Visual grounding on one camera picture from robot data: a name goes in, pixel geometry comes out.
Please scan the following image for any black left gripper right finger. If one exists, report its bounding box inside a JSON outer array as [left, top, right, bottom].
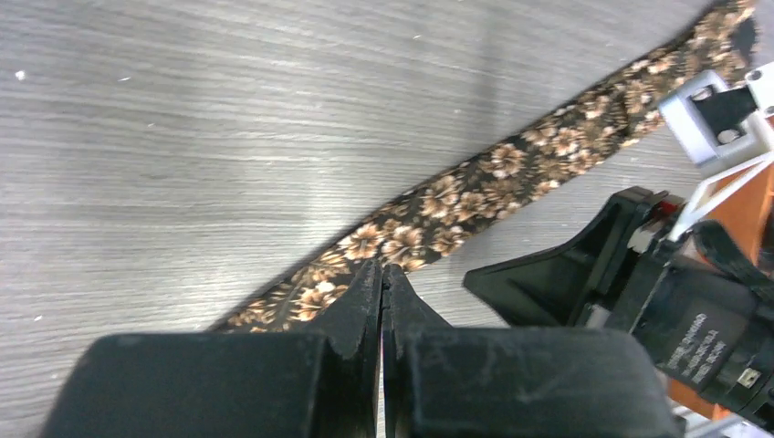
[[382, 266, 683, 437]]

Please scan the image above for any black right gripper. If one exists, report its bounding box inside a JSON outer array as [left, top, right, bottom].
[[463, 186, 773, 431]]

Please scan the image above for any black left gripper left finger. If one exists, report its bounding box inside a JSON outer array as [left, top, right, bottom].
[[41, 261, 382, 437]]

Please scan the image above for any brown floral tie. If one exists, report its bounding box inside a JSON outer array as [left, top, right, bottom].
[[215, 1, 758, 333]]

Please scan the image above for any orange wooden divided tray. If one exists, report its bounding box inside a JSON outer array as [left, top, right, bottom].
[[667, 165, 773, 422]]

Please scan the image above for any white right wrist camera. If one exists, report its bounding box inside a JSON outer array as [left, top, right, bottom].
[[657, 62, 773, 242]]

